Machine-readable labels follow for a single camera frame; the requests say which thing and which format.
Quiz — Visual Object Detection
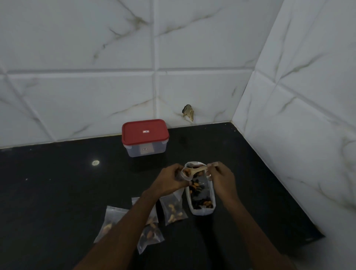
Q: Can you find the person's left forearm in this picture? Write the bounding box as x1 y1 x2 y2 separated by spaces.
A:
73 190 159 270

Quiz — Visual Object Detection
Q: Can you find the clear plastic storage container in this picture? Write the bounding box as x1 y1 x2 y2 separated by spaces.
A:
123 139 169 158

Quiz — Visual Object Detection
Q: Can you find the mixed nuts and dried fruit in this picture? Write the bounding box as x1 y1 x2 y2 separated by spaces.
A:
189 164 214 210

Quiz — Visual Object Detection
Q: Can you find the beige wooden spoon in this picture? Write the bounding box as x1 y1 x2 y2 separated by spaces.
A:
182 164 220 179

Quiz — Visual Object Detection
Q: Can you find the red container lid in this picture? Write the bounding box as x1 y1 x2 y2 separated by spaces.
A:
121 119 170 146

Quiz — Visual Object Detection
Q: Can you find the white oblong plastic tray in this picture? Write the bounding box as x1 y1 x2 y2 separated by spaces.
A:
184 161 216 216

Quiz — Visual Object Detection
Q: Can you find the person's right forearm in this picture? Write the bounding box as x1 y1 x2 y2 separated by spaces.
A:
222 197 296 270

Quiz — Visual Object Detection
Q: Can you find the clear plastic bag with nuts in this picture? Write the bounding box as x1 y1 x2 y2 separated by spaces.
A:
93 205 129 244
131 197 159 226
160 166 193 226
136 224 165 255

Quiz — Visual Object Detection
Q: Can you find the person's right hand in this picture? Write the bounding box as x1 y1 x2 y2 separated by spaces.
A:
206 161 242 205

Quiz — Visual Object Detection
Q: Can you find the person's left hand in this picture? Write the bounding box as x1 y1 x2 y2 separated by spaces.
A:
150 163 186 197

